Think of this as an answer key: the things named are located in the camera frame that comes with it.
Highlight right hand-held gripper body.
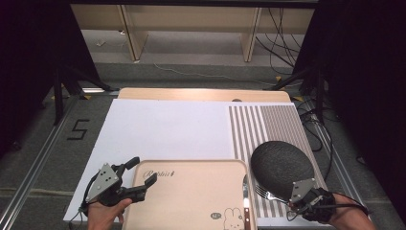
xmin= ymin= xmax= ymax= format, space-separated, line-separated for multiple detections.
xmin=288 ymin=177 xmax=337 ymax=223

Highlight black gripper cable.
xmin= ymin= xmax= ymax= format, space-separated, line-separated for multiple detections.
xmin=67 ymin=172 xmax=103 ymax=224
xmin=285 ymin=191 xmax=371 ymax=222

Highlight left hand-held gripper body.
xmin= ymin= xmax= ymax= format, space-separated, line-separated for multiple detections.
xmin=84 ymin=162 xmax=148 ymax=208

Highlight black round plate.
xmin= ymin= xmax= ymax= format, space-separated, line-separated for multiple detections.
xmin=250 ymin=140 xmax=316 ymax=200

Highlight person's left hand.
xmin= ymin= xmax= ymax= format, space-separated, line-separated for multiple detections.
xmin=86 ymin=197 xmax=134 ymax=230

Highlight person's right hand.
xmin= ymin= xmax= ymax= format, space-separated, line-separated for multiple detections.
xmin=327 ymin=193 xmax=364 ymax=230

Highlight black curtain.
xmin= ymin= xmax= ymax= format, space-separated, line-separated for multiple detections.
xmin=0 ymin=0 xmax=100 ymax=157
xmin=293 ymin=0 xmax=406 ymax=205

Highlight aluminium floor rail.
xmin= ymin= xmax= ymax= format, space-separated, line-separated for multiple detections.
xmin=305 ymin=104 xmax=368 ymax=209
xmin=0 ymin=95 xmax=82 ymax=230

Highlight brown striped placemat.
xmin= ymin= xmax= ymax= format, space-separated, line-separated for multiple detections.
xmin=227 ymin=103 xmax=328 ymax=219

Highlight white floor cable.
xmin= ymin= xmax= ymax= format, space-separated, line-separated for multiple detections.
xmin=152 ymin=62 xmax=279 ymax=87

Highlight black floor cables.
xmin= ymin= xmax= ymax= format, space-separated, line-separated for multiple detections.
xmin=298 ymin=97 xmax=334 ymax=183

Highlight silver fork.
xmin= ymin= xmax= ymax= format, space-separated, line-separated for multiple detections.
xmin=254 ymin=184 xmax=291 ymax=205

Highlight wooden handled knife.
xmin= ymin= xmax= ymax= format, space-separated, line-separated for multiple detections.
xmin=242 ymin=173 xmax=252 ymax=230

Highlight wooden cabinet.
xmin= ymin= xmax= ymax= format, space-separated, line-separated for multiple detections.
xmin=70 ymin=3 xmax=317 ymax=63

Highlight bundle of black cables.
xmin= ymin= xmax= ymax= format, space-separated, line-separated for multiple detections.
xmin=255 ymin=8 xmax=304 ymax=76

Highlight black metal stand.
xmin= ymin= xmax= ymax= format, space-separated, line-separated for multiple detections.
xmin=41 ymin=61 xmax=120 ymax=127
xmin=264 ymin=63 xmax=327 ymax=124

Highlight light wooden table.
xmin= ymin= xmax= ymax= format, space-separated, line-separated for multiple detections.
xmin=117 ymin=87 xmax=292 ymax=104

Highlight beige plastic tray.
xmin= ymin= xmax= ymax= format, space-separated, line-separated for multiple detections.
xmin=122 ymin=158 xmax=259 ymax=230

